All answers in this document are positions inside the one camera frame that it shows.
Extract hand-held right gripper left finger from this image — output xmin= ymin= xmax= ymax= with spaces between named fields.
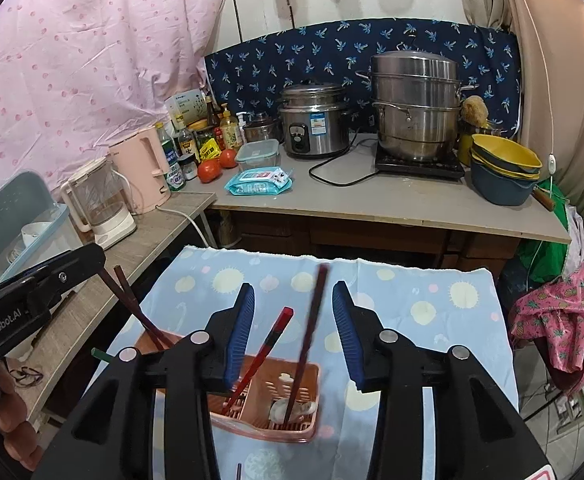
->
xmin=30 ymin=282 xmax=256 ymax=480

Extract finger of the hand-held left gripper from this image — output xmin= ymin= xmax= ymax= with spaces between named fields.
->
xmin=2 ymin=242 xmax=107 ymax=295
xmin=26 ymin=279 xmax=84 ymax=319

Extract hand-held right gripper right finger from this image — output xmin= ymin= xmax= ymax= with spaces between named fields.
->
xmin=332 ymin=281 xmax=559 ymax=480

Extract white ceramic spoon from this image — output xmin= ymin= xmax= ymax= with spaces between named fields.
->
xmin=270 ymin=399 xmax=317 ymax=423

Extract pink perforated utensil holder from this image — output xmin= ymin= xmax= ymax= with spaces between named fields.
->
xmin=134 ymin=330 xmax=321 ymax=443

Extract person's left hand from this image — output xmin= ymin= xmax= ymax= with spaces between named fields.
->
xmin=0 ymin=357 xmax=45 ymax=468

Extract white bowl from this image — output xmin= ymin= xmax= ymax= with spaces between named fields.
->
xmin=20 ymin=221 xmax=55 ymax=241

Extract black eyeglasses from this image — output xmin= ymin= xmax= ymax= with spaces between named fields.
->
xmin=9 ymin=366 xmax=42 ymax=387

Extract wood grain side shelf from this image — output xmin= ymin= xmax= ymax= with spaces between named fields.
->
xmin=2 ymin=191 xmax=217 ymax=423

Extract blue dotted tablecloth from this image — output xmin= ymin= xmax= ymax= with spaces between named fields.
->
xmin=79 ymin=245 xmax=518 ymax=480

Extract grey dish drainer box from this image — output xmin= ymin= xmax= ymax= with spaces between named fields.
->
xmin=0 ymin=170 xmax=80 ymax=306

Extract pink electric kettle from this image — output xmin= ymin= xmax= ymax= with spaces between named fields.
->
xmin=108 ymin=126 xmax=173 ymax=215

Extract green liquid bottle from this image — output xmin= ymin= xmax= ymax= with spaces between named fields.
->
xmin=155 ymin=122 xmax=187 ymax=192

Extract wooden cabinet grey countertop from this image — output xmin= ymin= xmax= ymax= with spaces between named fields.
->
xmin=207 ymin=132 xmax=573 ymax=273

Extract black cap jar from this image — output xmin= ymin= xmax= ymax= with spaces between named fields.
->
xmin=179 ymin=154 xmax=200 ymax=181

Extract blue wet wipes pack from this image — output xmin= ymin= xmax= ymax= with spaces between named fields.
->
xmin=224 ymin=166 xmax=294 ymax=196

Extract dark bottle white label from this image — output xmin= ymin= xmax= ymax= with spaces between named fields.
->
xmin=178 ymin=127 xmax=197 ymax=158

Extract clear plastic food container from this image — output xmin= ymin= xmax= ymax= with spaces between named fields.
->
xmin=235 ymin=139 xmax=279 ymax=172

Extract black induction cooker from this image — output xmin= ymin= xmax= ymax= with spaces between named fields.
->
xmin=374 ymin=147 xmax=465 ymax=181

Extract white green carton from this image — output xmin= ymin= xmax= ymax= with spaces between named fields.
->
xmin=167 ymin=91 xmax=205 ymax=132

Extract pink dotted curtain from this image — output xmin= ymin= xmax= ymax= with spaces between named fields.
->
xmin=0 ymin=0 xmax=235 ymax=211

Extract yellow oil bottle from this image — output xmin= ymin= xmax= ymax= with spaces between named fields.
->
xmin=220 ymin=103 xmax=243 ymax=150

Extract green cloth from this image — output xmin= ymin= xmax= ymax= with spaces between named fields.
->
xmin=517 ymin=180 xmax=580 ymax=281

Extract glass pot with lid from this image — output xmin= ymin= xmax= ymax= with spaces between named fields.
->
xmin=243 ymin=112 xmax=281 ymax=143

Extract pink pineapple print garment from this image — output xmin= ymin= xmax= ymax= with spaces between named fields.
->
xmin=508 ymin=245 xmax=584 ymax=376

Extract steel rice cooker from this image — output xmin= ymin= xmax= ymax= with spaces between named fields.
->
xmin=278 ymin=81 xmax=350 ymax=160

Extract blue bowl yellow rim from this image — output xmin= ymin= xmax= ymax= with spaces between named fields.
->
xmin=470 ymin=152 xmax=542 ymax=181

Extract white stool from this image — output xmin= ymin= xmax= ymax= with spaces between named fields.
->
xmin=547 ymin=370 xmax=584 ymax=431

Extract steel steamer pot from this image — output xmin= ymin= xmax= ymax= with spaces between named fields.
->
xmin=356 ymin=45 xmax=480 ymax=162

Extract white cloth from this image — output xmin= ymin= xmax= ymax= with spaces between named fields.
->
xmin=564 ymin=205 xmax=584 ymax=261

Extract brown loofah sponge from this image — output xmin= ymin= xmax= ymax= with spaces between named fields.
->
xmin=461 ymin=96 xmax=488 ymax=128

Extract navy floral cloth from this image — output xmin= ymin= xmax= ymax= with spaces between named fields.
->
xmin=204 ymin=20 xmax=523 ymax=138

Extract beige curtain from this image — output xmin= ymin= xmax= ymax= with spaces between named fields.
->
xmin=459 ymin=0 xmax=584 ymax=226

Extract white kettle cord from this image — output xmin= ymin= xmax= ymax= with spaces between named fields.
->
xmin=157 ymin=205 xmax=217 ymax=250

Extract black power cord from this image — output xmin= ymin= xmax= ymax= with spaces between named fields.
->
xmin=308 ymin=135 xmax=380 ymax=188

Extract wooden tool handle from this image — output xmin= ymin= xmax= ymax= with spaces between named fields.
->
xmin=532 ymin=186 xmax=557 ymax=211

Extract white cable with switch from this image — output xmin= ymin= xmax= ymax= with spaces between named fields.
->
xmin=512 ymin=0 xmax=573 ymax=211

